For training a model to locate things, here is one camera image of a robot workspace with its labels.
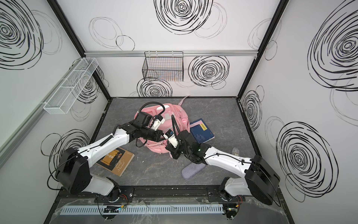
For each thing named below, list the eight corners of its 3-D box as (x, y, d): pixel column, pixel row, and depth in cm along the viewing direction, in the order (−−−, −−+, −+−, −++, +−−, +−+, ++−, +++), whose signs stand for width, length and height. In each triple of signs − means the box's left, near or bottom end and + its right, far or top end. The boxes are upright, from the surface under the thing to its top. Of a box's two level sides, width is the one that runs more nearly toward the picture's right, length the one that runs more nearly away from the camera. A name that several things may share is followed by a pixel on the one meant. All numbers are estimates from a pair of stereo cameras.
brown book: (97, 164, 86) (96, 163, 84) (113, 145, 95) (112, 143, 93) (120, 177, 81) (119, 176, 80) (134, 155, 90) (134, 154, 88)
